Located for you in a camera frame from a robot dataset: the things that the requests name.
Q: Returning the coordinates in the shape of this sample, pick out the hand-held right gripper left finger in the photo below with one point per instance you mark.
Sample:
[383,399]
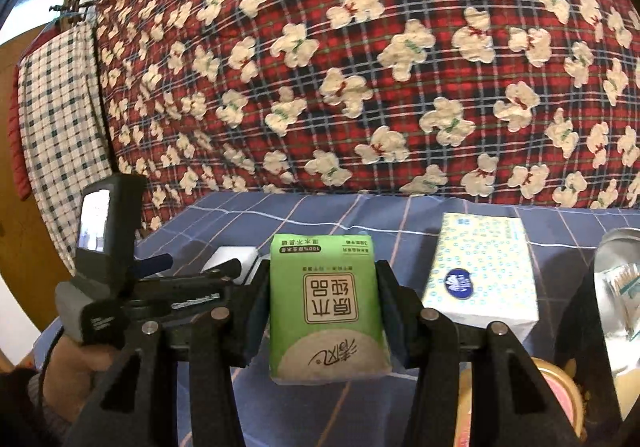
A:
[250,322]

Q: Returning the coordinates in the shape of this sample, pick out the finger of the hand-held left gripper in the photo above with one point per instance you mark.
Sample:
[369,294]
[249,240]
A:
[220,276]
[155,266]

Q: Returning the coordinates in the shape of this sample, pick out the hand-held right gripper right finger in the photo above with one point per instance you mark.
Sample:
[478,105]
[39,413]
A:
[395,314]

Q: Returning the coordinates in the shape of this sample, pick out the white tissue pack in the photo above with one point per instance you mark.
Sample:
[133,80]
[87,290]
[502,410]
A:
[229,258]

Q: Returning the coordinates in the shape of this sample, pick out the green tissue pack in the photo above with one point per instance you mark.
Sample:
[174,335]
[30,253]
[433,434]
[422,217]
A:
[325,307]

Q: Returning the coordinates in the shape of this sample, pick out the person's left forearm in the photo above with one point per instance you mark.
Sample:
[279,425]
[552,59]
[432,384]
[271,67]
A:
[30,407]

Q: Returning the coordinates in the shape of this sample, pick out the person's left hand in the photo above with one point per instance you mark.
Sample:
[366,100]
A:
[75,369]

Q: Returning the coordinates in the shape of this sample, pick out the blue plaid bedsheet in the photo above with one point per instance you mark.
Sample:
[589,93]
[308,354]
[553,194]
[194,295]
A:
[390,227]

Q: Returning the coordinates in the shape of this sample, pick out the pale patterned tissue box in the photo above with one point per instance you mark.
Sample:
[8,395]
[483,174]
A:
[480,277]

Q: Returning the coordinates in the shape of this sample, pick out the red padded cloth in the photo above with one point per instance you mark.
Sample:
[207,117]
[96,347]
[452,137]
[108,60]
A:
[20,152]

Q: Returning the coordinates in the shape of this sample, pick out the white green checked cloth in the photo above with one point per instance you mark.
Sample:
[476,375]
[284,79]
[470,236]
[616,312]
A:
[60,127]

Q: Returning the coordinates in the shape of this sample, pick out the round gold tin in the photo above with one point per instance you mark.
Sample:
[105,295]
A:
[565,397]

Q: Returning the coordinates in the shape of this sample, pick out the clear cotton swab pack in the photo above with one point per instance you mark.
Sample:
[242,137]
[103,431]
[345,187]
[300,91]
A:
[620,297]

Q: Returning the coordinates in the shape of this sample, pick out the red plaid bear-print quilt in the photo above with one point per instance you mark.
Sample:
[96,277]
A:
[350,67]

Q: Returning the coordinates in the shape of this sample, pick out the dark metal hook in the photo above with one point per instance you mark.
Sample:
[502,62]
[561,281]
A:
[72,2]

